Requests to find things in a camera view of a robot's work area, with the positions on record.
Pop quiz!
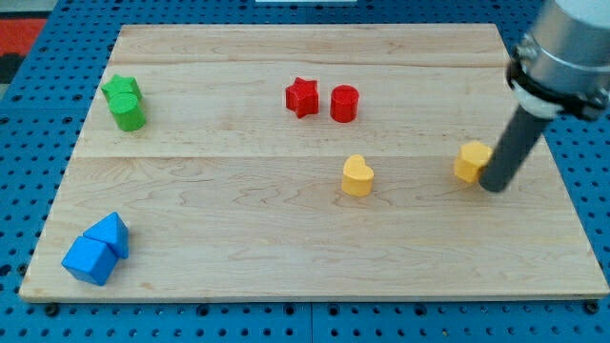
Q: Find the green cylinder block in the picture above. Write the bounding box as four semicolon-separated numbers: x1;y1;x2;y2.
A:
109;93;147;131

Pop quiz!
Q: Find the red cylinder block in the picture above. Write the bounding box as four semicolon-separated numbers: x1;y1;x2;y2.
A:
330;85;359;123

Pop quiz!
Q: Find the blue triangle block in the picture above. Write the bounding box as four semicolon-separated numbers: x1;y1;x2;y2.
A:
83;212;130;259

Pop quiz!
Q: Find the blue cube block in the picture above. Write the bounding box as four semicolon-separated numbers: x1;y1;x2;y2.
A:
61;236;118;286

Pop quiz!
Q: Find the yellow hexagon block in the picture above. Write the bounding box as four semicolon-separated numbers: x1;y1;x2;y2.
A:
453;141;493;183

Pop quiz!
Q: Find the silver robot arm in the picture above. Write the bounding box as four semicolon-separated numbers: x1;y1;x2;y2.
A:
479;0;609;192

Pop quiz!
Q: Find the light wooden board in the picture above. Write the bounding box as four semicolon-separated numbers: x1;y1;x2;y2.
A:
20;24;609;303

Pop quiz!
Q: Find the yellow heart block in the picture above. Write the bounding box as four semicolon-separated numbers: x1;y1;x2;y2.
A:
341;154;375;196

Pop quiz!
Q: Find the red star block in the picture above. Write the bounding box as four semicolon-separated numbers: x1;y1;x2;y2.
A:
285;77;319;118

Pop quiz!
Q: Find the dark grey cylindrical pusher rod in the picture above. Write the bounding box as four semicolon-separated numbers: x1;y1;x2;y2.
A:
479;107;551;192

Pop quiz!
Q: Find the green star block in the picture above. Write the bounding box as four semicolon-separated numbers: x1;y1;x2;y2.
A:
101;74;142;100

